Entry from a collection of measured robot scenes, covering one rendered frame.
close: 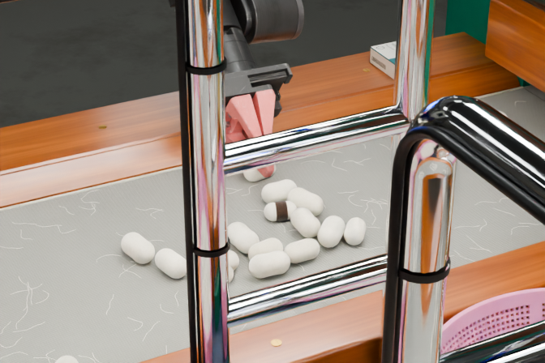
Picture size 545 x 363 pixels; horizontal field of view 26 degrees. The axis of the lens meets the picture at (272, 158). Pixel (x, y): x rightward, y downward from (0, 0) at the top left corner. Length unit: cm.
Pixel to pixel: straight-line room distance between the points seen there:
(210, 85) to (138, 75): 246
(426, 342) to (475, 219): 59
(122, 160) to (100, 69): 204
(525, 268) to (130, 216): 37
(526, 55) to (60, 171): 50
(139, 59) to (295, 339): 239
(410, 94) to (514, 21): 50
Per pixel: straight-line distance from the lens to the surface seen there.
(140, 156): 119
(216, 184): 74
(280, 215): 109
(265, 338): 92
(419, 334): 54
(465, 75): 136
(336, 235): 105
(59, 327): 98
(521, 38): 127
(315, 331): 92
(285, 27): 123
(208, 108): 72
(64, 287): 103
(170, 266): 102
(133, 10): 360
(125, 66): 322
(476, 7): 144
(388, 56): 133
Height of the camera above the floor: 132
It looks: 29 degrees down
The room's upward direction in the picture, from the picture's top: straight up
